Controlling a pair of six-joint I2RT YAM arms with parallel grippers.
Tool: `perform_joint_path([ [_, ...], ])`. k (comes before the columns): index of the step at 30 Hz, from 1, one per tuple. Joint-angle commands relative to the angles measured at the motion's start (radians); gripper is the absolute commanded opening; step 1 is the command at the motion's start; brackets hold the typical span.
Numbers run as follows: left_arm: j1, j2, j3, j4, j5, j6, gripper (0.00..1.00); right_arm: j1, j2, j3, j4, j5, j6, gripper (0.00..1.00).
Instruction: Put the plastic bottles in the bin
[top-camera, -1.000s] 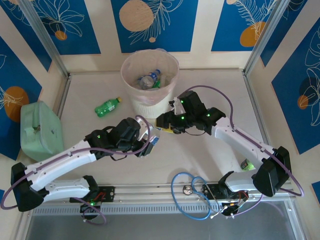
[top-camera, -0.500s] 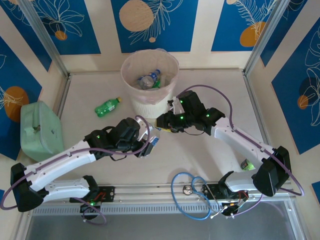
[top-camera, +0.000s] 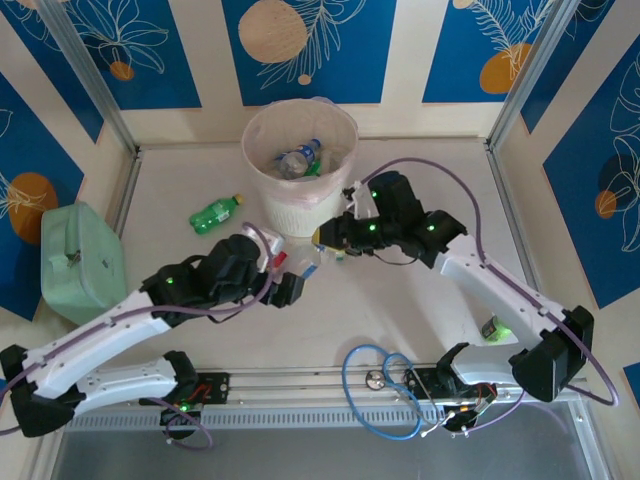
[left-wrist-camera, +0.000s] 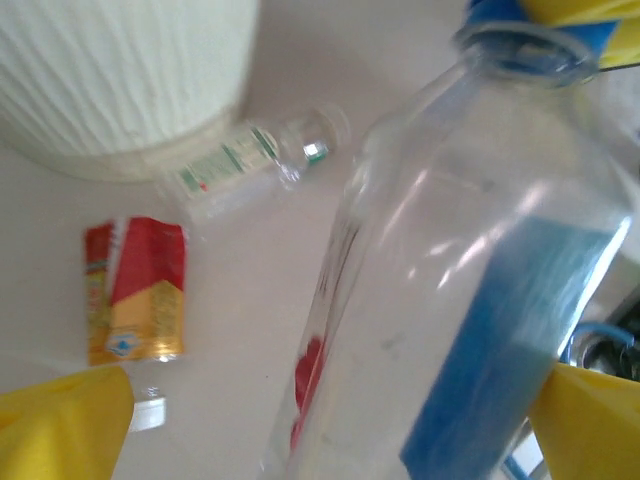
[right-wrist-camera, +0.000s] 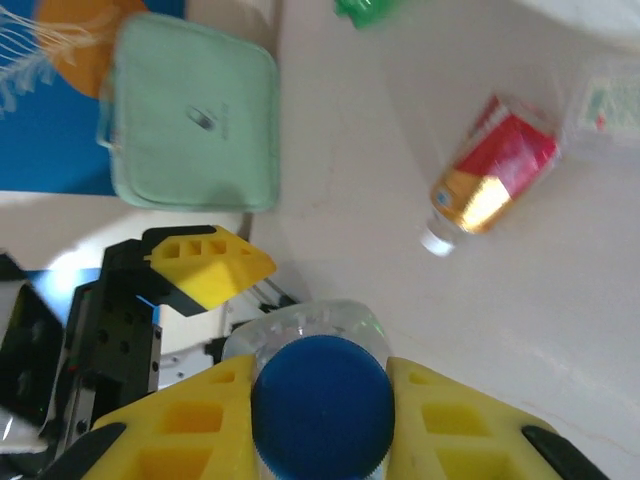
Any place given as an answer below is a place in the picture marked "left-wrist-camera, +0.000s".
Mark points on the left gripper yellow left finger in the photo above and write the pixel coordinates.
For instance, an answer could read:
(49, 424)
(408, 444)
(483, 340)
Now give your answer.
(55, 435)

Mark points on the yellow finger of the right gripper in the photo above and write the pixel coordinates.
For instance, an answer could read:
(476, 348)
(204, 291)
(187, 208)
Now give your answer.
(575, 10)

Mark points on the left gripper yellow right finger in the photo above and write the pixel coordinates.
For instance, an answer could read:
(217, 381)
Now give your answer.
(595, 430)

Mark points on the clear bottle blue stripe label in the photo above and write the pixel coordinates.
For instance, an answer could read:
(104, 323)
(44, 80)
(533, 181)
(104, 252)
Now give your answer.
(425, 250)

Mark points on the white ribbed plastic bin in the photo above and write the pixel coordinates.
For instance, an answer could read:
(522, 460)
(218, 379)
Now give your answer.
(125, 75)

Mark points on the blue tube stethoscope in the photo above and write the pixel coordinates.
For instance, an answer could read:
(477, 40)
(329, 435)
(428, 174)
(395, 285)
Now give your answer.
(600, 330)

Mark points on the red gold label bottle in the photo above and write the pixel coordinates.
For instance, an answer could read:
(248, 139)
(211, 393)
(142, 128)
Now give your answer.
(145, 290)

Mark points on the clear bottle with green detail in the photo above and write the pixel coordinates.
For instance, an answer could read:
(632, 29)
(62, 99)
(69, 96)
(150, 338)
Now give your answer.
(300, 130)

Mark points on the clear bottle green print label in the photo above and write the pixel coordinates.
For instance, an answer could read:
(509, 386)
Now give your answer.
(220, 167)

